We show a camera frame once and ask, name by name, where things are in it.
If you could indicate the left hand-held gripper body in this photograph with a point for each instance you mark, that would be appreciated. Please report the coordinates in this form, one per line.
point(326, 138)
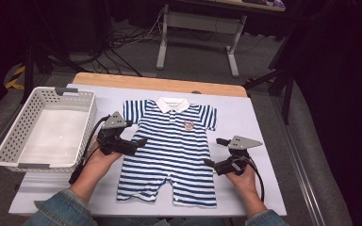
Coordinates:
point(113, 141)

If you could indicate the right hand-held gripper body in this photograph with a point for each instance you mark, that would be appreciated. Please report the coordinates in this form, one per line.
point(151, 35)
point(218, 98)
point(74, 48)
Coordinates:
point(240, 147)

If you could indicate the blue white striped baby romper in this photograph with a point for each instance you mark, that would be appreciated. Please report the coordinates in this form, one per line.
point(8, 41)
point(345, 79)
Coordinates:
point(169, 157)

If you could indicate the white perforated plastic basket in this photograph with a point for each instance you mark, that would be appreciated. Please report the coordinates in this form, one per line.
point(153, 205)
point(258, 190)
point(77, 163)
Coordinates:
point(12, 132)

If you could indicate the person's left hand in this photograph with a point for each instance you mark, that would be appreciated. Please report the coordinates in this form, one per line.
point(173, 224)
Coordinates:
point(99, 166)

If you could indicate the person's right hand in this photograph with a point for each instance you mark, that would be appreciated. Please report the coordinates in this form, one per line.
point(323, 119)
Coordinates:
point(243, 180)

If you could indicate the white table board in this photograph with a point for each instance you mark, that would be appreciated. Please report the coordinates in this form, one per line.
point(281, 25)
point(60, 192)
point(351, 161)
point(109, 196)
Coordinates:
point(232, 106)

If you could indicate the black metal stand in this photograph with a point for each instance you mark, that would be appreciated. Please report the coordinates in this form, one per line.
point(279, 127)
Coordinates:
point(287, 100)

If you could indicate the grey-legged wooden desk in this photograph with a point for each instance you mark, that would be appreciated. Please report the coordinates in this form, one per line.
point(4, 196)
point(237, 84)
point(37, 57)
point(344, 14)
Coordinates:
point(161, 47)

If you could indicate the black tripod stand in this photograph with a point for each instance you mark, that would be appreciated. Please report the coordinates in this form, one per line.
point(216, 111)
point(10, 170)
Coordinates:
point(29, 72)

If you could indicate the yellow black hazard tape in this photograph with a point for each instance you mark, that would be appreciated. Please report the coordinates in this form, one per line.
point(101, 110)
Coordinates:
point(15, 83)

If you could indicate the colourful cloth on desk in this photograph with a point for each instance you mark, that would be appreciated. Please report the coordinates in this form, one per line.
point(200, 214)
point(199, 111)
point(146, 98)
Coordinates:
point(271, 3)

